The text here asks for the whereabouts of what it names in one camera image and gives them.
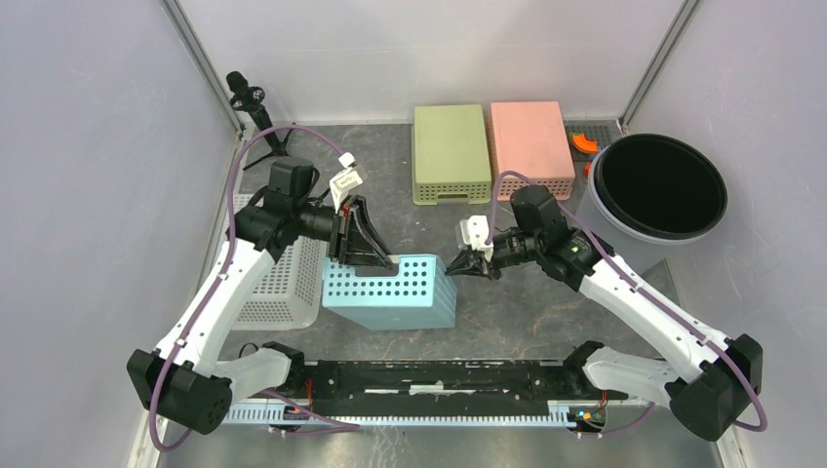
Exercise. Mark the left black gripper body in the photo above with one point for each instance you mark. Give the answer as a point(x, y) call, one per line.
point(338, 230)

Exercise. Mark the pink plastic basket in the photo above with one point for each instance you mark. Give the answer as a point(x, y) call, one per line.
point(529, 137)

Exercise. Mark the grey bin with black liner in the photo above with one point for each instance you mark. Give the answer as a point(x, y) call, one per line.
point(646, 195)

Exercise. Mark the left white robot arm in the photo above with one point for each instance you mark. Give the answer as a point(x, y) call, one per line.
point(182, 379)

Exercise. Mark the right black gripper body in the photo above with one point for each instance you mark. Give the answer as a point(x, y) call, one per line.
point(513, 248)

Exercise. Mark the green plastic basket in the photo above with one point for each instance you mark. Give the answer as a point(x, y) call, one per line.
point(450, 155)

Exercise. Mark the blue plastic basket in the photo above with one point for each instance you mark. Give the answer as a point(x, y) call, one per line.
point(416, 295)

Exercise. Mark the white cable duct strip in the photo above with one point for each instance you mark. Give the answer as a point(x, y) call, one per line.
point(277, 413)

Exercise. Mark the dark tray with orange blocks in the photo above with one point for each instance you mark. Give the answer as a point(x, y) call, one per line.
point(588, 139)

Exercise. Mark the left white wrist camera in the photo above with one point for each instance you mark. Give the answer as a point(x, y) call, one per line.
point(345, 180)

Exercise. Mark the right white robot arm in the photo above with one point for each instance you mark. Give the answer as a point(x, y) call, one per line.
point(707, 379)

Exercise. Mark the black microphone on tripod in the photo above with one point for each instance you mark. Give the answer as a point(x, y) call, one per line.
point(249, 99)

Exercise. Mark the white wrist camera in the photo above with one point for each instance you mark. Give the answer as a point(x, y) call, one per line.
point(345, 180)
point(473, 233)

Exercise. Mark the large white perforated basket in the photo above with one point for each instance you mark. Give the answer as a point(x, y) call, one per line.
point(288, 296)

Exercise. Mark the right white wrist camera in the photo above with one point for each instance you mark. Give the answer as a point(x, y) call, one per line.
point(473, 233)

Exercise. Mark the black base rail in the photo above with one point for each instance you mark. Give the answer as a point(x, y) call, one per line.
point(447, 388)

